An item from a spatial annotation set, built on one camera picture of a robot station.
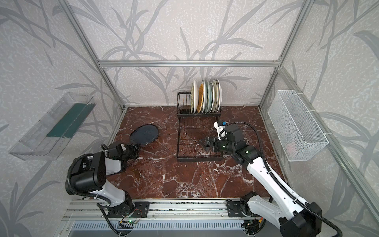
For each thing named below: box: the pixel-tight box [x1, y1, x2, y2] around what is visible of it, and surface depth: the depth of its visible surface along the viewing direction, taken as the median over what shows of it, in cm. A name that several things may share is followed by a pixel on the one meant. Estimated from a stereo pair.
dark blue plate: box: [129, 123, 159, 145], surface depth 103 cm
